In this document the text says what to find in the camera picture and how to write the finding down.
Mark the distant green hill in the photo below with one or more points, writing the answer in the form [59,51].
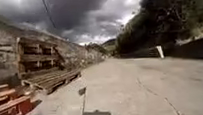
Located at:
[108,44]

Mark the grey concrete road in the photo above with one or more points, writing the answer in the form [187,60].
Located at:
[131,88]

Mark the flat wooden pallet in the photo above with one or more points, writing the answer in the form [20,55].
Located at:
[52,78]

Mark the white board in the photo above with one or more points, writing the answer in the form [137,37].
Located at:
[160,51]

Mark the upright wooden pallet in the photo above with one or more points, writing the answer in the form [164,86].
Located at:
[36,55]

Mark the wooded hillside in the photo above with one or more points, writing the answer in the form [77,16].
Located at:
[164,16]

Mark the red wooden pallet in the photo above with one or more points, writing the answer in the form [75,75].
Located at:
[8,103]

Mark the dark low wall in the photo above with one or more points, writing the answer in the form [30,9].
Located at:
[189,49]

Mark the stone wall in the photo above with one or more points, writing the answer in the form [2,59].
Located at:
[2,52]

